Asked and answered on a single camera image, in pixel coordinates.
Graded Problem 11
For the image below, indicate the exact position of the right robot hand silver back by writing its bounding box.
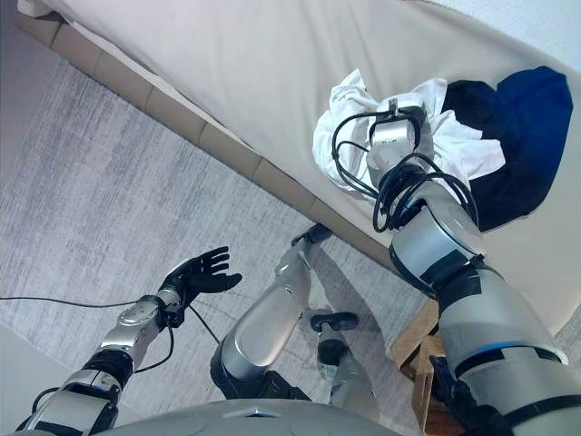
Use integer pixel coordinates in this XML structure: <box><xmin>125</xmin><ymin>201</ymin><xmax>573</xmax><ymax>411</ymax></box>
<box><xmin>369</xmin><ymin>102</ymin><xmax>433</xmax><ymax>159</ymax></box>

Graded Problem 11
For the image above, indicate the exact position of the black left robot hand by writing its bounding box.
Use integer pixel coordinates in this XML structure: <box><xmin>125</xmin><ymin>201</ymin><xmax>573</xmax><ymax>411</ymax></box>
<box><xmin>157</xmin><ymin>245</ymin><xmax>244</xmax><ymax>302</ymax></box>

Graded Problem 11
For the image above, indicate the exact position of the white garment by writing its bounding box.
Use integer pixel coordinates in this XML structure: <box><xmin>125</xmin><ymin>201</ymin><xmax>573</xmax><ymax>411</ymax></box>
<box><xmin>311</xmin><ymin>67</ymin><xmax>508</xmax><ymax>202</ymax></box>

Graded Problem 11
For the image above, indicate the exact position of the blue garment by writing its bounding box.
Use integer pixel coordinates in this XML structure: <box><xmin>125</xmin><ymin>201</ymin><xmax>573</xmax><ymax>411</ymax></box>
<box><xmin>441</xmin><ymin>65</ymin><xmax>575</xmax><ymax>233</ymax></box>

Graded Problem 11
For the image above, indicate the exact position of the bed with beige cover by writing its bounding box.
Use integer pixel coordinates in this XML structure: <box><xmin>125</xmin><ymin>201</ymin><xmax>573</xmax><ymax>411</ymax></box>
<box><xmin>58</xmin><ymin>0</ymin><xmax>581</xmax><ymax>338</ymax></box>

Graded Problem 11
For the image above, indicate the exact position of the woven wicker laundry basket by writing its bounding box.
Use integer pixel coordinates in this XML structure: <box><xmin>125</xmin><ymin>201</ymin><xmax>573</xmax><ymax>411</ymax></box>
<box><xmin>389</xmin><ymin>299</ymin><xmax>456</xmax><ymax>433</ymax></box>

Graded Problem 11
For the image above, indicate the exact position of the silver left robot leg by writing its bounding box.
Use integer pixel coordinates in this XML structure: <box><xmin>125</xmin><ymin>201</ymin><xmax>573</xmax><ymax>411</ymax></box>
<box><xmin>210</xmin><ymin>224</ymin><xmax>333</xmax><ymax>401</ymax></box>

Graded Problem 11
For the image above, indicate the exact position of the silver robot leg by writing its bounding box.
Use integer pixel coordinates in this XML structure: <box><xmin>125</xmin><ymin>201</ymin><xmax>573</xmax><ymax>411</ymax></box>
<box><xmin>210</xmin><ymin>224</ymin><xmax>333</xmax><ymax>401</ymax></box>
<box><xmin>310</xmin><ymin>308</ymin><xmax>379</xmax><ymax>411</ymax></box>

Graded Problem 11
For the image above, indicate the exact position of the grey woven rug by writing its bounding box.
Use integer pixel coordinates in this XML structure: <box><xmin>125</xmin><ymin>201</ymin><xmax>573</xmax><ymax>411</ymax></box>
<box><xmin>0</xmin><ymin>54</ymin><xmax>581</xmax><ymax>436</ymax></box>

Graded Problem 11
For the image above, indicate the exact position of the grey robot torso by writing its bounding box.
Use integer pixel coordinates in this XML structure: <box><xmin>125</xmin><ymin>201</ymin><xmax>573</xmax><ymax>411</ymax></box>
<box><xmin>107</xmin><ymin>398</ymin><xmax>421</xmax><ymax>436</ymax></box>

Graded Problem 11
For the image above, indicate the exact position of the silver right robot leg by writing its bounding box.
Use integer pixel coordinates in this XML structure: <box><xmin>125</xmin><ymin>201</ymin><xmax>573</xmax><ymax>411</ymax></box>
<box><xmin>310</xmin><ymin>308</ymin><xmax>379</xmax><ymax>411</ymax></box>

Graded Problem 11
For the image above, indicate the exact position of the white duvet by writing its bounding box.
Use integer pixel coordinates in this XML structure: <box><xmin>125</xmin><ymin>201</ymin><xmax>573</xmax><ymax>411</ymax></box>
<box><xmin>425</xmin><ymin>0</ymin><xmax>581</xmax><ymax>74</ymax></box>

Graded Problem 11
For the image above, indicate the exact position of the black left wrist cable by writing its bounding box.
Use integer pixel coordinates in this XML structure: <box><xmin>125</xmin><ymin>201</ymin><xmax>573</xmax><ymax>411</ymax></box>
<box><xmin>133</xmin><ymin>307</ymin><xmax>177</xmax><ymax>374</ymax></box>

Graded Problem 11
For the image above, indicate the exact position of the thin black tether cable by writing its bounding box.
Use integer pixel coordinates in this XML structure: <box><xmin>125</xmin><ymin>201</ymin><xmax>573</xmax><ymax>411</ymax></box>
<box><xmin>0</xmin><ymin>295</ymin><xmax>220</xmax><ymax>345</ymax></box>

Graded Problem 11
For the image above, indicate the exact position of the beige padded bed frame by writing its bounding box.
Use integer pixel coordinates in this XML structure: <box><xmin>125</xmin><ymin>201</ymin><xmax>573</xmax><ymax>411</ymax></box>
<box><xmin>16</xmin><ymin>12</ymin><xmax>401</xmax><ymax>274</ymax></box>

